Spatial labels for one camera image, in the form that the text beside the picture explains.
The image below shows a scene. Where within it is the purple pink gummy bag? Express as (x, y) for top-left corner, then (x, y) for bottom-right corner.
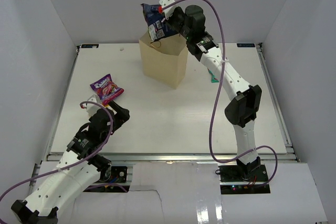
(90, 74), (124, 106)

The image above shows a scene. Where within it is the teal candy bag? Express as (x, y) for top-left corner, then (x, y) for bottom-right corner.
(208, 69), (219, 83)

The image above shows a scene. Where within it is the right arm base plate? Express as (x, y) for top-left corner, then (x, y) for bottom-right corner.
(215, 165), (268, 182)

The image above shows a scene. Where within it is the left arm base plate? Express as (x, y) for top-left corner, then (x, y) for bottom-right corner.
(104, 166), (128, 183)

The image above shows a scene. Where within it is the beige paper bag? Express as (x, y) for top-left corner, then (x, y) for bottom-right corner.
(139, 32), (188, 89)

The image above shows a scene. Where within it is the left blue table label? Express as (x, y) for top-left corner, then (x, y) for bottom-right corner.
(81, 44), (99, 49)

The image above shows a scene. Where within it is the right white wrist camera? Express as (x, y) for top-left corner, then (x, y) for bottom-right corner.
(158, 0), (177, 20)

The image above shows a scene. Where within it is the right blue table label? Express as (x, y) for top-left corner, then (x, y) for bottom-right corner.
(237, 43), (255, 48)

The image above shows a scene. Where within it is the aluminium frame rail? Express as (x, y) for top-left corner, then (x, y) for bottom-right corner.
(46, 153), (297, 162)

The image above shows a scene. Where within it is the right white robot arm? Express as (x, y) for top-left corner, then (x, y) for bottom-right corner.
(162, 4), (262, 182)

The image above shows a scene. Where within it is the dark blue snack bag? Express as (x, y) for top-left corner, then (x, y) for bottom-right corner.
(141, 3), (177, 42)

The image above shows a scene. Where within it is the blue table label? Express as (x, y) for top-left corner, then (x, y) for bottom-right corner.
(237, 43), (255, 48)
(81, 44), (99, 49)

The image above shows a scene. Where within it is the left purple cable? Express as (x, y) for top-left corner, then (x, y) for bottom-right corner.
(0, 101), (129, 206)

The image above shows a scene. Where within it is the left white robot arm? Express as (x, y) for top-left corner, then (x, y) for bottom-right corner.
(11, 101), (130, 223)

